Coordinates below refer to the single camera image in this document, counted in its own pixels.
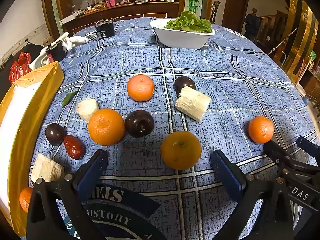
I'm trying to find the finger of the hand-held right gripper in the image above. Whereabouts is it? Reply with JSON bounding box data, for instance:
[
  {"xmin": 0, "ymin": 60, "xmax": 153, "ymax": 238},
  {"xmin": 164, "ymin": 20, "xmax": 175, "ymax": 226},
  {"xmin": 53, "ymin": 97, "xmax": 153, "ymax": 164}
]
[
  {"xmin": 296, "ymin": 136, "xmax": 320, "ymax": 155},
  {"xmin": 264, "ymin": 140, "xmax": 298, "ymax": 174}
]

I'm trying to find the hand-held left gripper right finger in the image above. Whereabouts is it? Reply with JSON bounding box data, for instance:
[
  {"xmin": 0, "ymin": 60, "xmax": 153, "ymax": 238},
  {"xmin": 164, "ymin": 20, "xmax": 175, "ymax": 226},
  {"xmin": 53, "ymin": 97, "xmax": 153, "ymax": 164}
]
[{"xmin": 211, "ymin": 149, "xmax": 294, "ymax": 240}]

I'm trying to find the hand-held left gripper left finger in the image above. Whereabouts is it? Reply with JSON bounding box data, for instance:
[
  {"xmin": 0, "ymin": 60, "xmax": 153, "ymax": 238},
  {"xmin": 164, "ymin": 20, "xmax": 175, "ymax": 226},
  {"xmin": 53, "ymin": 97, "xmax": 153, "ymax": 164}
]
[{"xmin": 26, "ymin": 149, "xmax": 109, "ymax": 240}]

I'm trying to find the orange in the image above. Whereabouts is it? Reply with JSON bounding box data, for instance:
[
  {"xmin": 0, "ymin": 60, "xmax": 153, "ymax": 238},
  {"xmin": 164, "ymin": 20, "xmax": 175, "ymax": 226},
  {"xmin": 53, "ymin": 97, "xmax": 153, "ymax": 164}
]
[
  {"xmin": 160, "ymin": 131, "xmax": 202, "ymax": 170},
  {"xmin": 127, "ymin": 74, "xmax": 155, "ymax": 102},
  {"xmin": 248, "ymin": 116, "xmax": 275, "ymax": 144},
  {"xmin": 88, "ymin": 108, "xmax": 125, "ymax": 146},
  {"xmin": 19, "ymin": 187, "xmax": 34, "ymax": 213}
]

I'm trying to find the red date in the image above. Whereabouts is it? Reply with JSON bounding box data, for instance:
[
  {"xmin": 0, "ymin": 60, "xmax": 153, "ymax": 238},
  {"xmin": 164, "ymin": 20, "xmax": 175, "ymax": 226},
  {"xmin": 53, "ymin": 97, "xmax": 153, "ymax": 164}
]
[{"xmin": 63, "ymin": 135, "xmax": 86, "ymax": 160}]

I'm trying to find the small peeled sugarcane piece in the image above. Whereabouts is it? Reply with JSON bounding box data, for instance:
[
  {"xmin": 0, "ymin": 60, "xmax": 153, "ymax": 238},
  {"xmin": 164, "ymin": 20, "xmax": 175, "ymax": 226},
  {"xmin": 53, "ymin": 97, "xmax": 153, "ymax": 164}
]
[
  {"xmin": 30, "ymin": 153, "xmax": 65, "ymax": 183},
  {"xmin": 76, "ymin": 98, "xmax": 100, "ymax": 123}
]

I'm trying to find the dark purple plum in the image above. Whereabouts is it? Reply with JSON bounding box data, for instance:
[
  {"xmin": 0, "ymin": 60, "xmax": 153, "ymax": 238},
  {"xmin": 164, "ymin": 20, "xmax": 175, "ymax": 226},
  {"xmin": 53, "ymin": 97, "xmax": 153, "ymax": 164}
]
[
  {"xmin": 174, "ymin": 76, "xmax": 196, "ymax": 94},
  {"xmin": 124, "ymin": 110, "xmax": 155, "ymax": 138},
  {"xmin": 45, "ymin": 123, "xmax": 67, "ymax": 146}
]

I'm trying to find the yellow cardboard box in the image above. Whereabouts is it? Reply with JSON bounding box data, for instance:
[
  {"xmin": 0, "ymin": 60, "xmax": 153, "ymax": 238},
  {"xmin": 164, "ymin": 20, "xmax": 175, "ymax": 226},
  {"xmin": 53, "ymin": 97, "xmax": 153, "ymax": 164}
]
[{"xmin": 0, "ymin": 61, "xmax": 65, "ymax": 237}]

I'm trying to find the green leaf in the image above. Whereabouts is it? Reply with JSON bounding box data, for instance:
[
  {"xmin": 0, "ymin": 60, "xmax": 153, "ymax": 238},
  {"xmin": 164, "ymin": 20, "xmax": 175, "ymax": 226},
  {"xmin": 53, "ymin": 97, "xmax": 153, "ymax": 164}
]
[{"xmin": 62, "ymin": 91, "xmax": 79, "ymax": 107}]

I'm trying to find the blue plaid tablecloth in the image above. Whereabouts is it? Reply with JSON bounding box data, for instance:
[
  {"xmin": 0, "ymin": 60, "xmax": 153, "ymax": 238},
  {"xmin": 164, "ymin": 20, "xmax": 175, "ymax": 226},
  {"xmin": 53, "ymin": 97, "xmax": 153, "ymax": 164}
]
[{"xmin": 30, "ymin": 17, "xmax": 317, "ymax": 240}]

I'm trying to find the gold mirrored column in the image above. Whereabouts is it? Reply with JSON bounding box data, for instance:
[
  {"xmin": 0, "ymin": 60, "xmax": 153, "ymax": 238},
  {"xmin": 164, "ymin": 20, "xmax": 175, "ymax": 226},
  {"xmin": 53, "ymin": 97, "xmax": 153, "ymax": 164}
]
[{"xmin": 280, "ymin": 0, "xmax": 320, "ymax": 80}]

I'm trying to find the wooden stair railing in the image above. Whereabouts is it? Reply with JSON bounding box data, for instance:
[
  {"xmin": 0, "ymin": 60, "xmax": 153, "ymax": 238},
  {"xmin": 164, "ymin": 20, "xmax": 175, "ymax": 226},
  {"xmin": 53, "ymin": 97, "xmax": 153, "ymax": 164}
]
[{"xmin": 259, "ymin": 10, "xmax": 289, "ymax": 48}]

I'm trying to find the white glove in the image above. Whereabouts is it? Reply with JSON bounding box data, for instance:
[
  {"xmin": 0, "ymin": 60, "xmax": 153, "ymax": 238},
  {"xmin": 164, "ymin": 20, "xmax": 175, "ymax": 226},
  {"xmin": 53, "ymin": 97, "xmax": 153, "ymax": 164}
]
[{"xmin": 29, "ymin": 46, "xmax": 54, "ymax": 70}]

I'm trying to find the black device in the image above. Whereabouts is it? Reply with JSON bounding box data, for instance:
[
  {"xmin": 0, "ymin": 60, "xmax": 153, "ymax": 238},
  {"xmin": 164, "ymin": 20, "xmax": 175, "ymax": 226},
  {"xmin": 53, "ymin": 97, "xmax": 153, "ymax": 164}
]
[{"xmin": 44, "ymin": 40, "xmax": 68, "ymax": 62}]

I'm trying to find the red plastic bag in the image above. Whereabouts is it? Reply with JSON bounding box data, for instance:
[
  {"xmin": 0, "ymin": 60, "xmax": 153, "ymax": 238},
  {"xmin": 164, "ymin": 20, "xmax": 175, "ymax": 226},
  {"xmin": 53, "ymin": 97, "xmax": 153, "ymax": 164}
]
[{"xmin": 9, "ymin": 52, "xmax": 32, "ymax": 85}]

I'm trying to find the white crumpled tissue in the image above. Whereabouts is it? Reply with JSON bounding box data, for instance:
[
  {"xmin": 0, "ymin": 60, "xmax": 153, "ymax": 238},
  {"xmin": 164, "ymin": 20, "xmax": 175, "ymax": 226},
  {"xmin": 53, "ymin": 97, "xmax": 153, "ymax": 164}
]
[{"xmin": 61, "ymin": 32, "xmax": 89, "ymax": 53}]

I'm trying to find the white bowl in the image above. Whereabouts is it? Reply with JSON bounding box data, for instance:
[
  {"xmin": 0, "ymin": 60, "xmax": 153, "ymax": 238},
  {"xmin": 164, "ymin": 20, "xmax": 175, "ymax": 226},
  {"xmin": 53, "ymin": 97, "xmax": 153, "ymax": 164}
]
[{"xmin": 149, "ymin": 18, "xmax": 216, "ymax": 50}]

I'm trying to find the black power box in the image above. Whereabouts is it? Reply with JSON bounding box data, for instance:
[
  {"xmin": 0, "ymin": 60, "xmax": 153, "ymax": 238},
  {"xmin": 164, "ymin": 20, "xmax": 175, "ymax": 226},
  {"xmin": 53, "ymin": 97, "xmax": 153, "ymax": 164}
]
[{"xmin": 95, "ymin": 20, "xmax": 115, "ymax": 40}]

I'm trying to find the wooden door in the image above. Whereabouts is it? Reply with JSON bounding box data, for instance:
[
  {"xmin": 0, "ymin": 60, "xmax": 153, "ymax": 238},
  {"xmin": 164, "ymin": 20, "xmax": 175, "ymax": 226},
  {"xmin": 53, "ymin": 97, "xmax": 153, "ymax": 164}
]
[{"xmin": 221, "ymin": 0, "xmax": 250, "ymax": 34}]

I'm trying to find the wooden chair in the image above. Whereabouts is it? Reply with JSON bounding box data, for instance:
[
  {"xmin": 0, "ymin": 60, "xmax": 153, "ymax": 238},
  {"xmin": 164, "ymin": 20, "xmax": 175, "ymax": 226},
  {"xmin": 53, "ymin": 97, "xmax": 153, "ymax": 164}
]
[{"xmin": 209, "ymin": 0, "xmax": 222, "ymax": 25}]

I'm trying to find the green lettuce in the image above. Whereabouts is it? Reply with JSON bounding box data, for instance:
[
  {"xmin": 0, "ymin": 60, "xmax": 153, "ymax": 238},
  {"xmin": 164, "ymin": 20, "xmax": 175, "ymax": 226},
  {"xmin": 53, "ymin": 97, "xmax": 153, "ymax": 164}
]
[{"xmin": 164, "ymin": 10, "xmax": 213, "ymax": 33}]

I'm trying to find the wooden counter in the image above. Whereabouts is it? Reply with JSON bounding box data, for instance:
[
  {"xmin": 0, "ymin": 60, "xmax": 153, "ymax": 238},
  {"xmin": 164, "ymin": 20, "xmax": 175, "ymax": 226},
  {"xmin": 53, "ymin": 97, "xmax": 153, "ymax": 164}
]
[{"xmin": 60, "ymin": 1, "xmax": 180, "ymax": 34}]

